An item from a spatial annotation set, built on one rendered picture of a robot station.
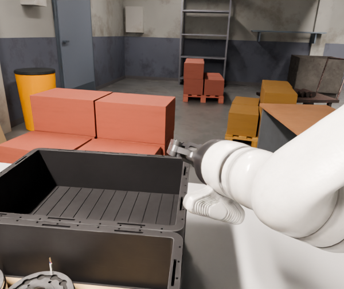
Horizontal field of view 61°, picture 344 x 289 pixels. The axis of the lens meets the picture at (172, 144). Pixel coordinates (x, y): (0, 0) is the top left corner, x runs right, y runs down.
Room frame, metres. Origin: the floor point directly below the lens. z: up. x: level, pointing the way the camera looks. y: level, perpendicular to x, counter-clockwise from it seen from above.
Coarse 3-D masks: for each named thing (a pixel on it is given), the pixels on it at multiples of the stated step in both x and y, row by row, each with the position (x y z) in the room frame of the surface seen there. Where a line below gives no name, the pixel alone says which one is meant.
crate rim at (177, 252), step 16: (0, 224) 0.38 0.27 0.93; (16, 224) 0.38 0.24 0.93; (32, 224) 0.38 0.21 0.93; (48, 224) 0.39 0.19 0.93; (64, 224) 0.39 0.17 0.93; (80, 224) 0.39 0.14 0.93; (176, 240) 0.36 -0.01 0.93; (176, 256) 0.32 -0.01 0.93; (176, 272) 0.29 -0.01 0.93; (176, 288) 0.27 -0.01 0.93
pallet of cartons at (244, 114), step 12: (264, 84) 3.70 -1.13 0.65; (276, 84) 3.73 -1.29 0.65; (288, 84) 3.77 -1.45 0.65; (264, 96) 3.17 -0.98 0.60; (276, 96) 3.14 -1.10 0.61; (288, 96) 3.11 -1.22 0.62; (240, 108) 3.48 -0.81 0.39; (252, 108) 3.50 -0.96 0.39; (228, 120) 3.27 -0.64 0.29; (240, 120) 3.24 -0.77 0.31; (252, 120) 3.21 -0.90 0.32; (228, 132) 3.27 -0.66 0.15; (240, 132) 3.23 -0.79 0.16; (252, 132) 3.20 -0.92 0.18; (252, 144) 3.16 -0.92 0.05
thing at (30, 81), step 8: (16, 72) 3.51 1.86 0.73; (24, 72) 3.48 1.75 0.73; (32, 72) 3.49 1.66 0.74; (40, 72) 3.54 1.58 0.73; (48, 72) 3.61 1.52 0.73; (16, 80) 3.57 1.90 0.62; (24, 80) 3.48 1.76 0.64; (32, 80) 3.49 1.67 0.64; (40, 80) 3.53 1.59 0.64; (48, 80) 3.61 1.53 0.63; (24, 88) 3.49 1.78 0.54; (32, 88) 3.49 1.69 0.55; (40, 88) 3.53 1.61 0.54; (48, 88) 3.60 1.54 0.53; (24, 96) 3.50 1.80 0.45; (24, 104) 3.52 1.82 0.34; (24, 112) 3.54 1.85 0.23; (32, 120) 3.51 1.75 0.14; (32, 128) 3.52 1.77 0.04
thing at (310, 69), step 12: (300, 60) 6.39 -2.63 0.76; (312, 60) 6.34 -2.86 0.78; (324, 60) 6.29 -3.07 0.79; (336, 60) 6.24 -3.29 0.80; (288, 72) 7.46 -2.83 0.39; (300, 72) 6.38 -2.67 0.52; (312, 72) 6.33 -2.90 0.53; (336, 72) 6.23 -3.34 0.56; (300, 84) 6.37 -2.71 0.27; (312, 84) 6.32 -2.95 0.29; (324, 84) 6.27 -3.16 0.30; (336, 84) 6.22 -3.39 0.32
